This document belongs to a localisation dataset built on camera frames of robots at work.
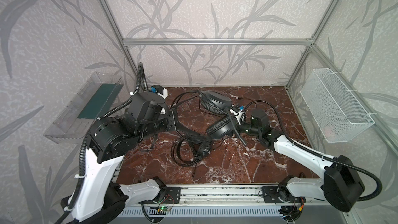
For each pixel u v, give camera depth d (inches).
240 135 26.9
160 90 18.5
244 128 26.9
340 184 16.0
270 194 28.5
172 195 28.7
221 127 17.4
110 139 11.6
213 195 29.7
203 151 31.6
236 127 26.2
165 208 27.8
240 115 26.7
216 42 37.4
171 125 18.0
